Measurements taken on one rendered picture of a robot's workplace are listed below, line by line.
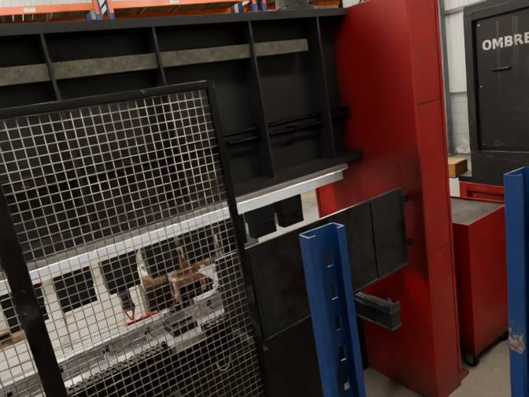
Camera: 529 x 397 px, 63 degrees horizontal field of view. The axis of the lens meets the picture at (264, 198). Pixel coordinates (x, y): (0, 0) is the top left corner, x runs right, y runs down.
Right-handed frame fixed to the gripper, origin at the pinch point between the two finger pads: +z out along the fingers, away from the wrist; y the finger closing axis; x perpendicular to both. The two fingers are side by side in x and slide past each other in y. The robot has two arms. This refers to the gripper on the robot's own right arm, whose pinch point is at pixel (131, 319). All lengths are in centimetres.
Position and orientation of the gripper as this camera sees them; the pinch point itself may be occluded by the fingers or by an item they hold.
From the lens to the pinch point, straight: 271.5
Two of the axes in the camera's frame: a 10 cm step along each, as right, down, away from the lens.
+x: 8.8, -2.4, 4.1
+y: 4.0, -1.1, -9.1
